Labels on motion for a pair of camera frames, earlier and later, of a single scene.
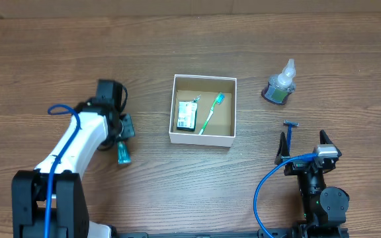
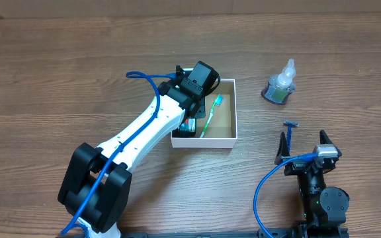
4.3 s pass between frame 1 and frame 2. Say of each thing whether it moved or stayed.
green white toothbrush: stayed
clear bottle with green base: stayed
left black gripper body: moved
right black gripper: stayed
